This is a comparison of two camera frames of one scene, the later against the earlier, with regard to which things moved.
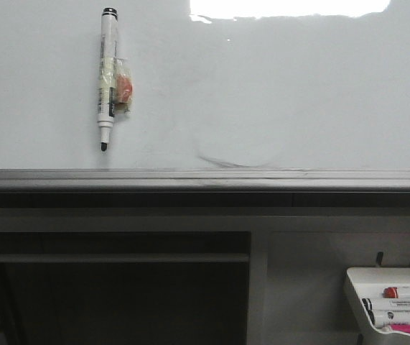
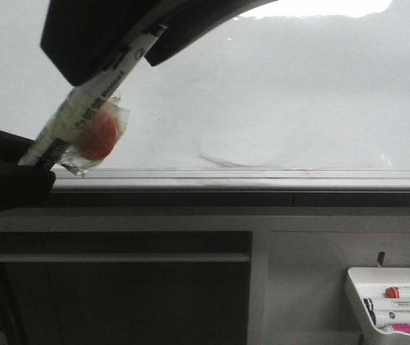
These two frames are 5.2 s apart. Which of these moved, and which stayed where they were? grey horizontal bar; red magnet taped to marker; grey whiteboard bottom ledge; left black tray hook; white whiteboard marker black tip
Moved: white whiteboard marker black tip; red magnet taped to marker
Stayed: grey horizontal bar; grey whiteboard bottom ledge; left black tray hook
